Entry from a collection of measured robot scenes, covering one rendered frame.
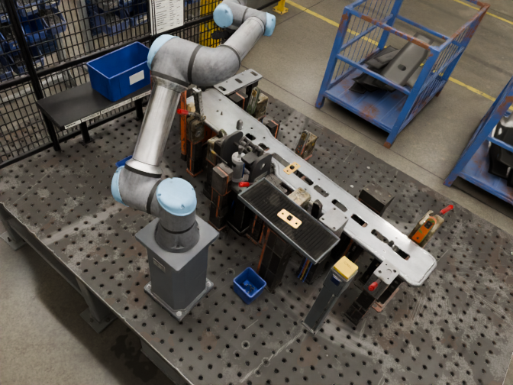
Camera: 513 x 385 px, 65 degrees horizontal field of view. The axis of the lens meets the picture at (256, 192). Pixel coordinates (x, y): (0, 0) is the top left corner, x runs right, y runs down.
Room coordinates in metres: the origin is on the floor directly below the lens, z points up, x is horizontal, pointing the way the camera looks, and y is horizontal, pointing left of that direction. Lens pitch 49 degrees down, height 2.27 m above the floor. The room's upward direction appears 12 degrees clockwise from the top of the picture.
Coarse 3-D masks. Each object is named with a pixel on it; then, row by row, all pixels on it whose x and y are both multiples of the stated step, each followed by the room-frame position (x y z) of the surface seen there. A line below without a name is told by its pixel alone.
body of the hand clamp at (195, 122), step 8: (192, 120) 1.41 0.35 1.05; (192, 128) 1.39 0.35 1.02; (200, 128) 1.41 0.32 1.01; (192, 136) 1.39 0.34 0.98; (200, 136) 1.41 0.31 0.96; (192, 144) 1.40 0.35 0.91; (200, 144) 1.42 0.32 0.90; (192, 152) 1.40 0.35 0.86; (200, 152) 1.43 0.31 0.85; (192, 160) 1.39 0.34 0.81; (200, 160) 1.42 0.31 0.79; (192, 168) 1.39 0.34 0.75; (200, 168) 1.42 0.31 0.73; (192, 176) 1.38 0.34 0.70
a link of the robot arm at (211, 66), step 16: (256, 16) 1.38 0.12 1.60; (272, 16) 1.41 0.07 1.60; (240, 32) 1.24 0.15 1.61; (256, 32) 1.30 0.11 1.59; (272, 32) 1.41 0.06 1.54; (208, 48) 1.06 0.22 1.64; (224, 48) 1.09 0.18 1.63; (240, 48) 1.16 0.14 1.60; (208, 64) 1.01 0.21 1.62; (224, 64) 1.04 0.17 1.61; (192, 80) 1.00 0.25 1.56; (208, 80) 1.00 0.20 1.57; (224, 80) 1.04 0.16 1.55
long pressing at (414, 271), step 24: (192, 96) 1.66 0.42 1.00; (216, 96) 1.69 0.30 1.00; (216, 120) 1.51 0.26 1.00; (264, 144) 1.41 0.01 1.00; (312, 168) 1.32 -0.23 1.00; (312, 192) 1.17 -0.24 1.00; (336, 192) 1.20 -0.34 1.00; (360, 216) 1.09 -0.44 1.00; (360, 240) 0.97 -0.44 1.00; (408, 240) 1.02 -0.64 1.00; (408, 264) 0.90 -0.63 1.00; (432, 264) 0.92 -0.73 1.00
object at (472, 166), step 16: (512, 80) 3.32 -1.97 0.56; (512, 96) 2.46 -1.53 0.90; (496, 112) 2.47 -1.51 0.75; (512, 112) 2.86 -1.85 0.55; (480, 128) 3.08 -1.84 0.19; (496, 128) 3.05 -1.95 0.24; (512, 128) 2.64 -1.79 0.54; (480, 144) 2.45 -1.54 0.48; (496, 144) 2.85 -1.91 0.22; (512, 144) 2.79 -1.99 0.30; (464, 160) 2.46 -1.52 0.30; (480, 160) 2.67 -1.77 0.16; (496, 160) 2.65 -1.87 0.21; (512, 160) 2.57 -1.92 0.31; (448, 176) 2.48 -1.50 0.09; (464, 176) 2.43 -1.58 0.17; (480, 176) 2.47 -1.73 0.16; (496, 176) 2.51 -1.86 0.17; (512, 176) 2.53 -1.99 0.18; (496, 192) 2.31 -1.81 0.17; (512, 192) 2.36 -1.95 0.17
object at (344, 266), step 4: (344, 256) 0.77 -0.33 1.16; (340, 260) 0.75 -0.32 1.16; (344, 260) 0.75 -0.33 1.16; (348, 260) 0.75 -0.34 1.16; (336, 264) 0.73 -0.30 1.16; (340, 264) 0.73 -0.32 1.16; (344, 264) 0.74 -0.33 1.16; (348, 264) 0.74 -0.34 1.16; (352, 264) 0.74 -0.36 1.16; (336, 268) 0.72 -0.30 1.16; (340, 268) 0.72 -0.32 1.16; (344, 268) 0.72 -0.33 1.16; (348, 268) 0.73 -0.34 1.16; (352, 268) 0.73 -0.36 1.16; (356, 268) 0.73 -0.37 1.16; (340, 272) 0.71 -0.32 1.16; (344, 272) 0.71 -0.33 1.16; (348, 272) 0.71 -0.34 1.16; (352, 272) 0.71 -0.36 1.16; (344, 276) 0.70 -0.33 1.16; (348, 276) 0.70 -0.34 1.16
